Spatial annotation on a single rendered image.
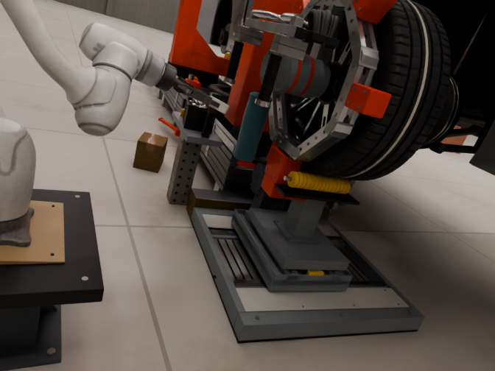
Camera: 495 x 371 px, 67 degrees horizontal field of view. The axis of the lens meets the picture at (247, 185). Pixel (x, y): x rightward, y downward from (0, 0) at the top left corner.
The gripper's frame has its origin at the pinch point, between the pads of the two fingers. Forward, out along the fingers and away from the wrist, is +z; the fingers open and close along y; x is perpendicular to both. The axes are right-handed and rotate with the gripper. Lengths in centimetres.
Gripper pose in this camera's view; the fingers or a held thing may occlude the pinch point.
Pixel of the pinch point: (217, 104)
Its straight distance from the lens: 119.5
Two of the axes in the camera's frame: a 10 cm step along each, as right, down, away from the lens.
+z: 7.7, 3.1, 5.5
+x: -4.9, 8.4, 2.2
